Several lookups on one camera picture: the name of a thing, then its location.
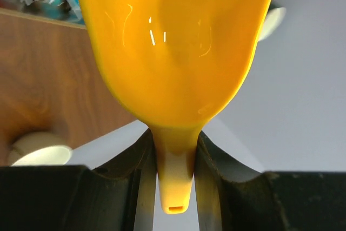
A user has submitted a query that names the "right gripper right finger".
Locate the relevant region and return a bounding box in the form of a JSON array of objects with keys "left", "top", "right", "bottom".
[{"left": 195, "top": 133, "right": 345, "bottom": 230}]

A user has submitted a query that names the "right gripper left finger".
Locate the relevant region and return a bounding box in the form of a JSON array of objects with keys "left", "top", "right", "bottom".
[{"left": 1, "top": 130, "right": 156, "bottom": 230}]

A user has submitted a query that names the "yellow plastic scoop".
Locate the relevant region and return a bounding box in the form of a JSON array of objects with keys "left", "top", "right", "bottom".
[{"left": 79, "top": 0, "right": 271, "bottom": 214}]

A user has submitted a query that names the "white bowl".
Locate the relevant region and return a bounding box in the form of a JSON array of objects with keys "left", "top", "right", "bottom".
[{"left": 8, "top": 131, "right": 73, "bottom": 166}]

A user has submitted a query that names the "dark green paper cup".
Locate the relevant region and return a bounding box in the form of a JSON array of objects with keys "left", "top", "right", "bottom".
[{"left": 258, "top": 2, "right": 287, "bottom": 41}]

